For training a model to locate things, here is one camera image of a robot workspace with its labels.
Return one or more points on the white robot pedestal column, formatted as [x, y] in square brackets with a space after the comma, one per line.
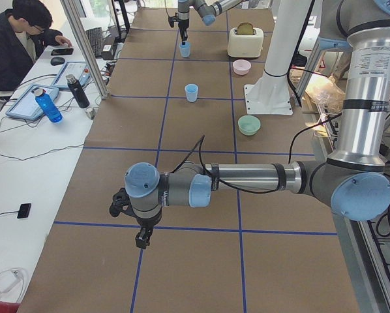
[292, 18]

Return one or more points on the black smartphone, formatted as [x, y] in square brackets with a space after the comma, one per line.
[62, 51]

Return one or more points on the teach pendant tablet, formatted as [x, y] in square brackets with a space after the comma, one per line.
[26, 107]
[78, 69]

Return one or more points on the bread slice in toaster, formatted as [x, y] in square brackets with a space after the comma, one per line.
[246, 29]

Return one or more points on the person in black jacket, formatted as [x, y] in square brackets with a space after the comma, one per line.
[25, 31]

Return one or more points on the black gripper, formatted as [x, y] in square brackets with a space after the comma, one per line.
[147, 225]
[182, 25]

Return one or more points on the light blue cup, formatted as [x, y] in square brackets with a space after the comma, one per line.
[191, 91]
[184, 49]

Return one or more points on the cream toaster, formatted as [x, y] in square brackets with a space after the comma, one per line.
[245, 46]

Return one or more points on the black thermos bottle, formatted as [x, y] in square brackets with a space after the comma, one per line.
[77, 91]

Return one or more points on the green bowl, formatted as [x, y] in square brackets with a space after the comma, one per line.
[248, 125]

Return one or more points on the black computer mouse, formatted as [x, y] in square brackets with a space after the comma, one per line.
[57, 61]

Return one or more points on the far teach pendant tablet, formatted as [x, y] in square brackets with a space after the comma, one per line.
[78, 69]

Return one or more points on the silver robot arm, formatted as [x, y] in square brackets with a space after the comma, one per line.
[351, 179]
[207, 13]

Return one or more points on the near teach pendant tablet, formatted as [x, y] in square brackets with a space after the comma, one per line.
[26, 107]

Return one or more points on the aluminium frame post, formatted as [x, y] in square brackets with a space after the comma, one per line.
[73, 17]

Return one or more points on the pink bowl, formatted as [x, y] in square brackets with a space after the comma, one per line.
[241, 67]

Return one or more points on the blue water bottle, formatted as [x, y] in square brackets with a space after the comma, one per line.
[47, 106]

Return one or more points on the black keyboard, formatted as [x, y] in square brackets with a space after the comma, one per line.
[95, 38]

